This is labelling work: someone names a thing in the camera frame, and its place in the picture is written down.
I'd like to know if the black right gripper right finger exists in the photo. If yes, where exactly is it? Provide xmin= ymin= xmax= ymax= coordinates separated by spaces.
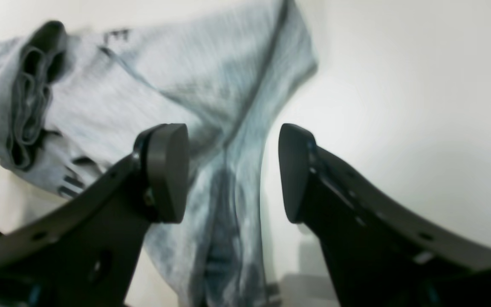
xmin=278 ymin=124 xmax=491 ymax=307

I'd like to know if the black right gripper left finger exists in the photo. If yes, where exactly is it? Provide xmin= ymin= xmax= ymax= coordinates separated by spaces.
xmin=0 ymin=124 xmax=189 ymax=307

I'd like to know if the grey T-shirt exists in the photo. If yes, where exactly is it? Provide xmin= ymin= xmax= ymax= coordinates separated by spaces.
xmin=0 ymin=0 xmax=317 ymax=307

